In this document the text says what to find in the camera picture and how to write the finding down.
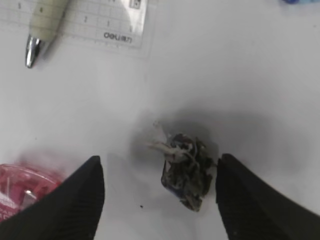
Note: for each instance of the small paper ball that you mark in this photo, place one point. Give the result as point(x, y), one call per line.
point(188, 169)

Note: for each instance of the pink pencil sharpener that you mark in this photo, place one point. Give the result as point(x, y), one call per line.
point(22, 185)

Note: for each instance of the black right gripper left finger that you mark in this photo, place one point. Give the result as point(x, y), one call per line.
point(70, 212)

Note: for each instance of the clear plastic ruler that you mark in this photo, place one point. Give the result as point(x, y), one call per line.
point(120, 26)

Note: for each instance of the blue pencil sharpener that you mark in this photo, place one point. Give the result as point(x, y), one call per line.
point(295, 2)

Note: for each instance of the white cream ballpoint pen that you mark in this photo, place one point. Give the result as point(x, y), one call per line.
point(45, 21)

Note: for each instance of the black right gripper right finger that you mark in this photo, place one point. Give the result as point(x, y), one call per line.
point(251, 209)

